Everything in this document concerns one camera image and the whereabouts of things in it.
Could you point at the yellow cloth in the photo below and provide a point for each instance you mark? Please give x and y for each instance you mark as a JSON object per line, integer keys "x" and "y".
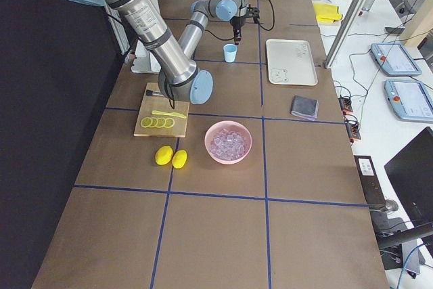
{"x": 327, "y": 13}

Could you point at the grey folded cloth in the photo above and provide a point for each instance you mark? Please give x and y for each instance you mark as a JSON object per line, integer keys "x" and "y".
{"x": 304, "y": 107}

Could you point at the clear ice cubes pile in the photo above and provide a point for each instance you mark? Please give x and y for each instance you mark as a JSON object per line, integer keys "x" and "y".
{"x": 228, "y": 145}

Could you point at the yellow plastic knife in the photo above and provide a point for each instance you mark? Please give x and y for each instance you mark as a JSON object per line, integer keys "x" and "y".
{"x": 174, "y": 114}

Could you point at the aluminium frame post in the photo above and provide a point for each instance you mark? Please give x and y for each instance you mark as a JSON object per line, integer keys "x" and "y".
{"x": 352, "y": 13}

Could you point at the black monitor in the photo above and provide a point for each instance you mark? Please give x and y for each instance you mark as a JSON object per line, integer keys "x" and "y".
{"x": 410, "y": 174}

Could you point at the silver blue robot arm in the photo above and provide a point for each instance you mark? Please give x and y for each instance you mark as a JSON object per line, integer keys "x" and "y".
{"x": 236, "y": 12}
{"x": 181, "y": 78}

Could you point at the cream bear serving tray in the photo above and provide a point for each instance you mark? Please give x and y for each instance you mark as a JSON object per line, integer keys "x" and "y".
{"x": 290, "y": 62}

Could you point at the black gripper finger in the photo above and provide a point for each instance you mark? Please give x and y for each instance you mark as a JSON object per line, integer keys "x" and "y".
{"x": 237, "y": 36}

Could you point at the whole yellow lemon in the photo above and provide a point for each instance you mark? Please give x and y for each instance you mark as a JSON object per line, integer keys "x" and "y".
{"x": 163, "y": 155}
{"x": 179, "y": 159}

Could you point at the lemon slice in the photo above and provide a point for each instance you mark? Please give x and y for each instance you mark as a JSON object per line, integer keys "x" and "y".
{"x": 154, "y": 122}
{"x": 146, "y": 122}
{"x": 169, "y": 123}
{"x": 161, "y": 122}

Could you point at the pink bowl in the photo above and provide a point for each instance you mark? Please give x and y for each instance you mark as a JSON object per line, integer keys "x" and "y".
{"x": 232, "y": 126}

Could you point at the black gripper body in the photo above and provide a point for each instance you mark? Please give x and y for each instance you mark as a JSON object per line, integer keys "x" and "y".
{"x": 236, "y": 24}

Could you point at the wooden cutting board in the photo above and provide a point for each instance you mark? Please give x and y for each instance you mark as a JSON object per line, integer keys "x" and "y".
{"x": 150, "y": 103}

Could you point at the black control box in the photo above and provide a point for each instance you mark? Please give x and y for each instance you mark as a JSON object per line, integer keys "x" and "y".
{"x": 369, "y": 181}

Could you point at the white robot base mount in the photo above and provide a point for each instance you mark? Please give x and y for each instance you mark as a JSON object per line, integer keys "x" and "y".
{"x": 144, "y": 61}

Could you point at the blue teach pendant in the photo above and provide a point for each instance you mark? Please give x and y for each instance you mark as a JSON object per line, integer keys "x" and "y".
{"x": 394, "y": 59}
{"x": 409, "y": 100}

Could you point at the orange black power strip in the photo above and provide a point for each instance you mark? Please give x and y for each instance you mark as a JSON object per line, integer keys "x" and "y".
{"x": 345, "y": 104}
{"x": 352, "y": 128}

